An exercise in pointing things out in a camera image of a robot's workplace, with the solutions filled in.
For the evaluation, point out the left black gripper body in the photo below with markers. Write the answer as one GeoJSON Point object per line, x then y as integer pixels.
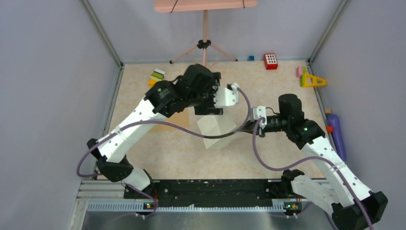
{"type": "Point", "coordinates": [207, 104]}

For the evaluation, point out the beige lined letter paper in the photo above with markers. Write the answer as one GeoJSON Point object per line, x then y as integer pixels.
{"type": "Point", "coordinates": [215, 125]}

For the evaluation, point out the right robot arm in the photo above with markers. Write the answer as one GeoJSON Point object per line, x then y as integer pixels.
{"type": "Point", "coordinates": [350, 203]}

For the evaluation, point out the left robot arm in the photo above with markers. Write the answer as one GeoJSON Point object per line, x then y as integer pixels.
{"type": "Point", "coordinates": [195, 87]}

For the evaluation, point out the brown kraft envelope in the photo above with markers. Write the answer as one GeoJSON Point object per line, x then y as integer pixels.
{"type": "Point", "coordinates": [180, 119]}

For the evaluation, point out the stacked colourful toy blocks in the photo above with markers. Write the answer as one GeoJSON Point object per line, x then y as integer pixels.
{"type": "Point", "coordinates": [156, 76]}

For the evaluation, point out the pink tripod stand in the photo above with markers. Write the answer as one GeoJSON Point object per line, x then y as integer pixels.
{"type": "Point", "coordinates": [203, 45]}

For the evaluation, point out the red window toy block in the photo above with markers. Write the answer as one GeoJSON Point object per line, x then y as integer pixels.
{"type": "Point", "coordinates": [270, 61]}

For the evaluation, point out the pink toy block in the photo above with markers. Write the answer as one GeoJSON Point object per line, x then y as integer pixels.
{"type": "Point", "coordinates": [299, 71]}

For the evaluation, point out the green toy block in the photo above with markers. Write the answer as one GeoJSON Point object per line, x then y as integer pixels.
{"type": "Point", "coordinates": [304, 70]}

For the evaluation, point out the pink board on tripod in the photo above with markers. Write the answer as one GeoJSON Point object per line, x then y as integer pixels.
{"type": "Point", "coordinates": [201, 5]}

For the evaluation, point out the yellow triangle toy block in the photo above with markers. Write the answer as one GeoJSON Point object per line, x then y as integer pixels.
{"type": "Point", "coordinates": [308, 80]}

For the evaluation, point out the purple toy bottle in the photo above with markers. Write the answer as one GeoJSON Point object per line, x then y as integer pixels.
{"type": "Point", "coordinates": [333, 127]}

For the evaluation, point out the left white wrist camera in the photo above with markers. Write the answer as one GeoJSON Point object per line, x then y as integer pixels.
{"type": "Point", "coordinates": [226, 96]}

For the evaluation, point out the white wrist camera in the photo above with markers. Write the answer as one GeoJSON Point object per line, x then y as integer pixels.
{"type": "Point", "coordinates": [257, 113]}
{"type": "Point", "coordinates": [226, 96]}

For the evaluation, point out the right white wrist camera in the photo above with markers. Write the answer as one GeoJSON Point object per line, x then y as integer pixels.
{"type": "Point", "coordinates": [257, 113]}

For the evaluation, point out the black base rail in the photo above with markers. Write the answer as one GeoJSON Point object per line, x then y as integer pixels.
{"type": "Point", "coordinates": [224, 193]}

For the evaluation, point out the white toothed cable duct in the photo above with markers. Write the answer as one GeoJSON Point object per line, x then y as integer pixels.
{"type": "Point", "coordinates": [121, 206]}

